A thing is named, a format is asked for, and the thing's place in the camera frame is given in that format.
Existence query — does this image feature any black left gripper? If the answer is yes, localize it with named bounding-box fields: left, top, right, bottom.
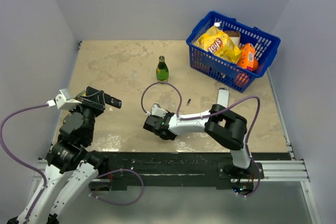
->
left=69, top=90, right=106, bottom=143

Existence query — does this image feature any black remote control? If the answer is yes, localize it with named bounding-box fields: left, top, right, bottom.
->
left=104, top=94, right=122, bottom=109

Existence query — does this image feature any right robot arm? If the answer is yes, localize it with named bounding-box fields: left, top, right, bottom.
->
left=143, top=104, right=253, bottom=178

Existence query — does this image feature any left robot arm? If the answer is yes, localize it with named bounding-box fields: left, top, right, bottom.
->
left=8, top=87, right=122, bottom=223

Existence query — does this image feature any green glass bottle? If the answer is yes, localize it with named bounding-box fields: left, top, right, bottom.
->
left=156, top=56, right=169, bottom=82

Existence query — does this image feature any white rectangular box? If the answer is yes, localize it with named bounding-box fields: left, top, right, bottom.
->
left=217, top=89, right=229, bottom=107

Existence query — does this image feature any blue plastic shopping basket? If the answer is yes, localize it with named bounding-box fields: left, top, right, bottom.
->
left=186, top=11, right=281, bottom=92

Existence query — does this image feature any orange fruit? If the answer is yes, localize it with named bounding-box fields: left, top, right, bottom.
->
left=234, top=72, right=249, bottom=88

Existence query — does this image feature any yellow chips bag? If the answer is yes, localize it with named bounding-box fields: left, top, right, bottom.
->
left=194, top=25, right=241, bottom=63

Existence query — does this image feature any orange juice carton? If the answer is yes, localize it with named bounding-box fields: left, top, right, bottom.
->
left=237, top=43, right=255, bottom=71

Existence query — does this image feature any white cap bottle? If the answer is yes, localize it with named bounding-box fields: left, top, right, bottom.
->
left=214, top=22, right=221, bottom=28

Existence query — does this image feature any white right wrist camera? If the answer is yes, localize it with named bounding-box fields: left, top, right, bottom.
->
left=146, top=103, right=168, bottom=118

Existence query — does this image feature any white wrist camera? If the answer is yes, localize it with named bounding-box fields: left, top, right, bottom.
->
left=146, top=103, right=168, bottom=118
left=46, top=89, right=82, bottom=111

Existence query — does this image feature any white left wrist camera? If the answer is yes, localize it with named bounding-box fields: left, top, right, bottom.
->
left=46, top=89, right=82, bottom=111

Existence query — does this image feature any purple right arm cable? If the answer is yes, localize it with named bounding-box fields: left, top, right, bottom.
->
left=140, top=81, right=261, bottom=162

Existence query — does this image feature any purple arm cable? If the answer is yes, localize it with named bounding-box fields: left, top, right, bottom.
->
left=140, top=81, right=261, bottom=162
left=0, top=103, right=50, bottom=221

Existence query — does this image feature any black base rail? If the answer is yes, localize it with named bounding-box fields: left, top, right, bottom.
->
left=69, top=150, right=265, bottom=191

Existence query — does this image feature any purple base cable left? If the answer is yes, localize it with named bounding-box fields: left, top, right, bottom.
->
left=88, top=168, right=145, bottom=206

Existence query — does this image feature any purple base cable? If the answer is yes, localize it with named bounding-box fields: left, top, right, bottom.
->
left=88, top=168, right=145, bottom=206
left=236, top=159, right=265, bottom=198

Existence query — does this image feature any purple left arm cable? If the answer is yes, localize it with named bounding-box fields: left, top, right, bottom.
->
left=0, top=103, right=50, bottom=221

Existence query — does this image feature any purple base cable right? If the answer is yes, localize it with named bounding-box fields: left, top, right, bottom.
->
left=236, top=159, right=265, bottom=198

